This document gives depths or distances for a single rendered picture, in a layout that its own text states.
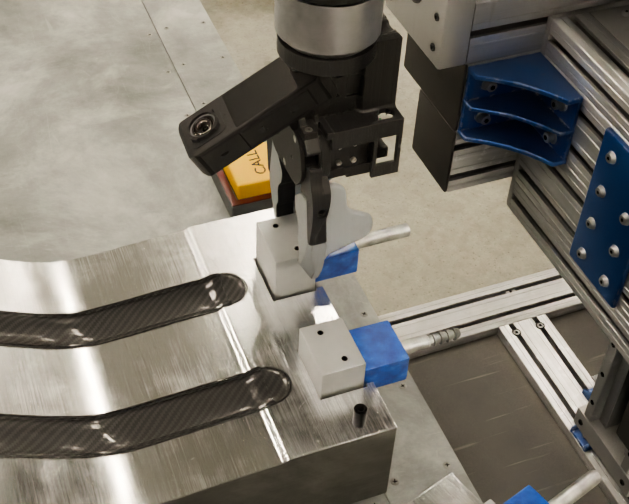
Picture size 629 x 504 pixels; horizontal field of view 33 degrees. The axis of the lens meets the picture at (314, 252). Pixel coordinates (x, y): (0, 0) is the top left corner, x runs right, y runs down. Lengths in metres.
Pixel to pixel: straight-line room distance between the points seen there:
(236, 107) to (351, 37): 0.11
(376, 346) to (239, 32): 2.05
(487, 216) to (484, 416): 0.73
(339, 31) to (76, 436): 0.35
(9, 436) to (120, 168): 0.44
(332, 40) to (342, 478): 0.33
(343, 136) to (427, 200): 1.57
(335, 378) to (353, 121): 0.19
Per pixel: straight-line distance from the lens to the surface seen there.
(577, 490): 0.84
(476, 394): 1.71
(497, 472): 1.63
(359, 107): 0.79
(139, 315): 0.89
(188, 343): 0.86
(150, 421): 0.82
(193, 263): 0.92
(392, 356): 0.83
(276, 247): 0.86
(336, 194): 0.81
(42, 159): 1.17
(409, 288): 2.13
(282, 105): 0.76
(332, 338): 0.82
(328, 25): 0.71
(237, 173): 1.08
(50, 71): 1.30
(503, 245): 2.26
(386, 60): 0.77
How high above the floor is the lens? 1.54
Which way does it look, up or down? 45 degrees down
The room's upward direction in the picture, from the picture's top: 3 degrees clockwise
